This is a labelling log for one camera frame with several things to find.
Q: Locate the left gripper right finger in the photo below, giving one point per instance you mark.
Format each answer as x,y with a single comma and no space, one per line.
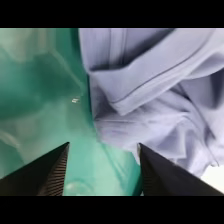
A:
163,176

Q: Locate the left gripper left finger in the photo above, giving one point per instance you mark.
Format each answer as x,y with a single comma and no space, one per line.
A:
46,176

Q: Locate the light blue shirt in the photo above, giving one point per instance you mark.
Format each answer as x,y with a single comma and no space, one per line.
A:
150,86

